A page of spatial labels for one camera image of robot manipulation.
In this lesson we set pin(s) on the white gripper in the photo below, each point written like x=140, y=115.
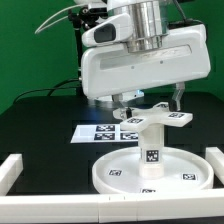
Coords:
x=112, y=69

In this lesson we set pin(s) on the white cross table base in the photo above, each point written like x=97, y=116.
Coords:
x=159, y=114

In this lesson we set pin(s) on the white round table top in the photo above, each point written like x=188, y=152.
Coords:
x=169, y=170

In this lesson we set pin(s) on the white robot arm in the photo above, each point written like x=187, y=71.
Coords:
x=134, y=49

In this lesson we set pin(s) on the white marker tag sheet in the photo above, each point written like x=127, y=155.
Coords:
x=102, y=133

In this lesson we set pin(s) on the white right fence bar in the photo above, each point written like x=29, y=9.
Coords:
x=215, y=157

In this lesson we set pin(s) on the white left fence bar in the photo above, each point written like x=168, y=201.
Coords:
x=10, y=170

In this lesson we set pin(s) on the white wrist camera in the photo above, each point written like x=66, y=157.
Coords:
x=115, y=29

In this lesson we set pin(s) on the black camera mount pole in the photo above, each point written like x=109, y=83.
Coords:
x=85, y=19

